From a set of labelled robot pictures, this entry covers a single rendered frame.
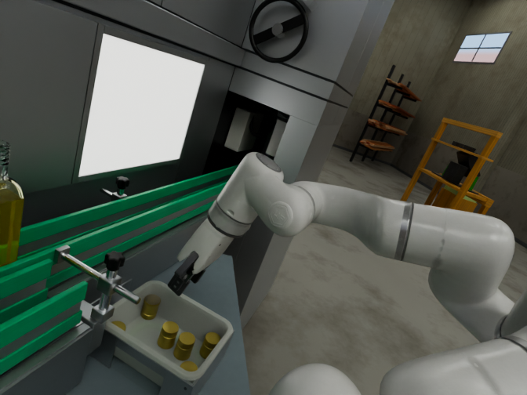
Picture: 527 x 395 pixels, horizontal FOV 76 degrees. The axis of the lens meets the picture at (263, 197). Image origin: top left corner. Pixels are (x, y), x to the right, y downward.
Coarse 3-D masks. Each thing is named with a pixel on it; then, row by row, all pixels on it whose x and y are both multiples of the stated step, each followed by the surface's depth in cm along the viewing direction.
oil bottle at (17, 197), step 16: (0, 192) 44; (16, 192) 46; (0, 208) 45; (16, 208) 47; (0, 224) 46; (16, 224) 48; (0, 240) 47; (16, 240) 50; (0, 256) 48; (16, 256) 51
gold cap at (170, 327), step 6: (168, 324) 69; (174, 324) 70; (162, 330) 68; (168, 330) 68; (174, 330) 68; (162, 336) 68; (168, 336) 68; (174, 336) 69; (162, 342) 68; (168, 342) 68; (174, 342) 70; (162, 348) 69; (168, 348) 69
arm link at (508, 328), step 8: (520, 296) 39; (520, 304) 38; (512, 312) 39; (520, 312) 38; (512, 320) 39; (520, 320) 38; (504, 328) 41; (512, 328) 39; (520, 328) 38; (504, 336) 33; (512, 336) 32; (520, 336) 32; (520, 344) 30
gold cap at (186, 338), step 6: (180, 336) 68; (186, 336) 68; (192, 336) 69; (180, 342) 67; (186, 342) 67; (192, 342) 67; (180, 348) 67; (186, 348) 67; (192, 348) 68; (174, 354) 68; (180, 354) 67; (186, 354) 67; (180, 360) 68
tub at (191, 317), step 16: (144, 288) 73; (160, 288) 76; (128, 304) 69; (160, 304) 76; (176, 304) 75; (192, 304) 74; (112, 320) 65; (128, 320) 71; (144, 320) 74; (160, 320) 75; (176, 320) 75; (192, 320) 74; (208, 320) 73; (224, 320) 72; (128, 336) 60; (144, 336) 70; (176, 336) 73; (224, 336) 68; (144, 352) 59; (160, 352) 68; (192, 352) 71; (176, 368) 57
